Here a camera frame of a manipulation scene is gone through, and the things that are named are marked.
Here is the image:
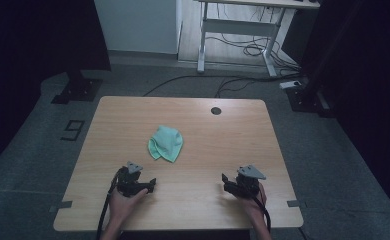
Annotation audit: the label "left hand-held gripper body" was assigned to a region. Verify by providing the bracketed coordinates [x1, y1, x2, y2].
[116, 161, 151, 198]

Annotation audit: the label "long black floor cable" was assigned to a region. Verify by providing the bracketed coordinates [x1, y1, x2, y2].
[142, 73, 306, 98]

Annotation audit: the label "grey tape strip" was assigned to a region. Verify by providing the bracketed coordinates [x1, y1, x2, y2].
[48, 200, 74, 213]
[286, 199, 308, 209]

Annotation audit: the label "wooden table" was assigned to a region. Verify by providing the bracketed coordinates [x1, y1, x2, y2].
[52, 95, 305, 233]

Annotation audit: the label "black curtain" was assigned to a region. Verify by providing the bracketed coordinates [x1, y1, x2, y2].
[0, 0, 112, 176]
[297, 0, 390, 219]

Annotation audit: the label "white power strip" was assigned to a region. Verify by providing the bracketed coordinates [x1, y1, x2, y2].
[279, 80, 303, 90]

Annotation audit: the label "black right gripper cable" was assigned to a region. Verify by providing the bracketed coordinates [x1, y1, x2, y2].
[252, 195, 272, 234]

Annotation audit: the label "person's left hand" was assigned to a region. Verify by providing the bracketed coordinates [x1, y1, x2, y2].
[108, 188, 150, 227]

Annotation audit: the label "black stand base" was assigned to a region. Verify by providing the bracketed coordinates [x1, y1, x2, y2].
[285, 81, 337, 118]
[50, 69, 104, 105]

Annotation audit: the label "tangled black floor cables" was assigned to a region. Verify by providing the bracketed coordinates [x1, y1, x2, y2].
[205, 33, 301, 74]

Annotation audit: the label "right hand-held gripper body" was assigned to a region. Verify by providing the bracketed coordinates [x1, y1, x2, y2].
[234, 164, 268, 200]

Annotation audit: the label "white desk frame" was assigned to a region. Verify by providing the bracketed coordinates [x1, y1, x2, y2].
[194, 0, 321, 78]

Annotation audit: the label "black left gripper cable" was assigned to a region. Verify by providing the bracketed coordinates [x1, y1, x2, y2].
[95, 166, 126, 240]

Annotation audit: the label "green cloth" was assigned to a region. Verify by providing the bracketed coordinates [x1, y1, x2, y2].
[147, 125, 185, 164]

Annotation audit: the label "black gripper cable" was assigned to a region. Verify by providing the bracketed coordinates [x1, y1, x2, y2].
[95, 166, 126, 240]
[252, 195, 272, 234]

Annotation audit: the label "person's right hand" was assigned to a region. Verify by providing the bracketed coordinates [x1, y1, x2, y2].
[236, 182, 268, 220]

